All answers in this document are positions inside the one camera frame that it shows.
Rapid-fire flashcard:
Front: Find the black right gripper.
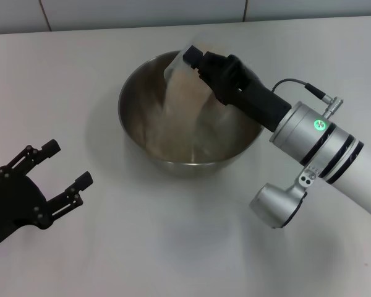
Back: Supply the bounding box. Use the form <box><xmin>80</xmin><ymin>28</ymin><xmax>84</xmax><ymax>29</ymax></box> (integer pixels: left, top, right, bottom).
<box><xmin>183</xmin><ymin>45</ymin><xmax>292</xmax><ymax>134</ymax></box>

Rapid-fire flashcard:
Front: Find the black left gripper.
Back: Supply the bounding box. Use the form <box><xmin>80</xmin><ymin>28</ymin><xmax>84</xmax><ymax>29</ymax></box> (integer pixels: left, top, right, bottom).
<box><xmin>0</xmin><ymin>139</ymin><xmax>95</xmax><ymax>248</ymax></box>

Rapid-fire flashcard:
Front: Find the clear plastic cup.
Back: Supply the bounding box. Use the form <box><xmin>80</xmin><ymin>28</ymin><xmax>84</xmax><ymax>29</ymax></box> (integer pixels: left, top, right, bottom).
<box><xmin>163</xmin><ymin>38</ymin><xmax>236</xmax><ymax>103</ymax></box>

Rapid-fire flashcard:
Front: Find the stainless steel mixing bowl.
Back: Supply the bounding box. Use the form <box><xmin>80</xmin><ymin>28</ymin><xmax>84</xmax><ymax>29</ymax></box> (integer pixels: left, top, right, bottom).
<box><xmin>117</xmin><ymin>49</ymin><xmax>267</xmax><ymax>178</ymax></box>

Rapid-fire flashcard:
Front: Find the right wrist connector cable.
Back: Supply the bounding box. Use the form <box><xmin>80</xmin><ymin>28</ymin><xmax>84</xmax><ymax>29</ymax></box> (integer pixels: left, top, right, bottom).
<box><xmin>271</xmin><ymin>78</ymin><xmax>344</xmax><ymax>118</ymax></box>

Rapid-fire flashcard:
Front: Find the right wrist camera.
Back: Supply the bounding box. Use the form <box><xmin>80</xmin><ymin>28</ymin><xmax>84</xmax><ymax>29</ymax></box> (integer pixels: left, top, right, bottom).
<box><xmin>249</xmin><ymin>165</ymin><xmax>318</xmax><ymax>230</ymax></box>

